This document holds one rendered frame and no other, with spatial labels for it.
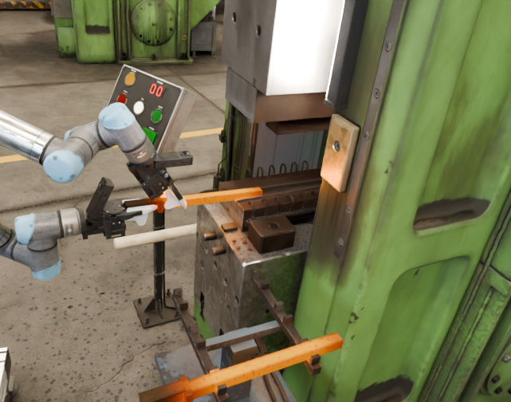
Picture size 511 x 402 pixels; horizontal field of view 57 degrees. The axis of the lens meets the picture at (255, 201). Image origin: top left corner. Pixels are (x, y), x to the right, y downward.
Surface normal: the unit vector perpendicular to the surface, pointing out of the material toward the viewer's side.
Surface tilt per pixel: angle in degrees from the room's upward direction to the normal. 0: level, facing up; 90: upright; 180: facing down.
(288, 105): 90
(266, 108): 90
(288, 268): 90
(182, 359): 0
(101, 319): 0
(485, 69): 89
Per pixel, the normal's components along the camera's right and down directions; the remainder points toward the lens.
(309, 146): 0.43, 0.50
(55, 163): -0.09, 0.51
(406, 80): -0.90, 0.14
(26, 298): 0.10, -0.85
